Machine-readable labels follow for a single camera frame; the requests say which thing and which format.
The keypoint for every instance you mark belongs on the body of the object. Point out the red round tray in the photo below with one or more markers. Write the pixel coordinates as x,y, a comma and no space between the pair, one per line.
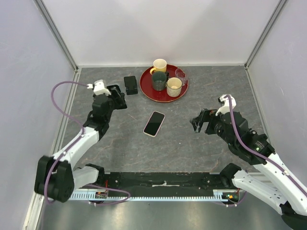
162,96

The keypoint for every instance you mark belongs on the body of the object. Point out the yellow mug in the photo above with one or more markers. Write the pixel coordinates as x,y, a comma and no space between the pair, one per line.
159,65

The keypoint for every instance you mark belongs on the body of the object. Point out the clear drinking glass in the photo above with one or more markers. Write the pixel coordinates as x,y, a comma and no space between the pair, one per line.
179,73

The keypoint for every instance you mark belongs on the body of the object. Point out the pink case smartphone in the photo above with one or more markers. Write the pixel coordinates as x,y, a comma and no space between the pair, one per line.
154,124

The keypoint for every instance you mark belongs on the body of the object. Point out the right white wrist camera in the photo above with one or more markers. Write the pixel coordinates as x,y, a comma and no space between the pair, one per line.
226,101

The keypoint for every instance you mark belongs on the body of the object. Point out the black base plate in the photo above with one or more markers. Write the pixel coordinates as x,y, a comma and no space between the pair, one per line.
165,184

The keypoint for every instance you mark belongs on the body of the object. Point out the cream faceted cup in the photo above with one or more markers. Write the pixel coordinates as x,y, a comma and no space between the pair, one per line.
173,87

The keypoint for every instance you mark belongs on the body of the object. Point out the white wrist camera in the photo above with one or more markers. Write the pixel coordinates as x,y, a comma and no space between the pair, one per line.
226,101
99,88

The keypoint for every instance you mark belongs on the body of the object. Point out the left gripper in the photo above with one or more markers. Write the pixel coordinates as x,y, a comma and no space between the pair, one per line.
120,100

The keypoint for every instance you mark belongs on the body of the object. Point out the dark green mug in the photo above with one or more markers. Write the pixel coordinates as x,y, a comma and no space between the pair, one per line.
159,81

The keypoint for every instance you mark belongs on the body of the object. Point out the black phone stand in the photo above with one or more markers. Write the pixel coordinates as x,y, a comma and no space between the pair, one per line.
131,85

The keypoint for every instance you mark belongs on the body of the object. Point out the right aluminium frame post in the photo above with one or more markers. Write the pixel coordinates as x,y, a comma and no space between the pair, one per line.
265,32

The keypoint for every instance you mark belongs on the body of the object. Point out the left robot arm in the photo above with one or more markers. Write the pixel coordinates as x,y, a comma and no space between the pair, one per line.
55,177

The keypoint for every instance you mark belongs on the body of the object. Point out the aluminium frame post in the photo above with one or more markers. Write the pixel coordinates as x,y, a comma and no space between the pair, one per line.
53,28
265,32

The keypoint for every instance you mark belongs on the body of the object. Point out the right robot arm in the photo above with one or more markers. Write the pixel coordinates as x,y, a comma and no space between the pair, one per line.
287,196

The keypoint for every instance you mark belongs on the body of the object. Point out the grey slotted cable duct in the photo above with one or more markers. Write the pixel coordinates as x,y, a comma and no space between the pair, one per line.
92,195

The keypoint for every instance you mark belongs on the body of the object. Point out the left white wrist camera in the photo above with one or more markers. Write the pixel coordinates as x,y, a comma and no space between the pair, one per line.
99,88

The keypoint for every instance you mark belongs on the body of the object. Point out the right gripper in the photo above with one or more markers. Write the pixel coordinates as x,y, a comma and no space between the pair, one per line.
206,115

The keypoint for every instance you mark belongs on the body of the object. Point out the left aluminium frame post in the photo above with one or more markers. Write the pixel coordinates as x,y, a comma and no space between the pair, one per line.
53,28

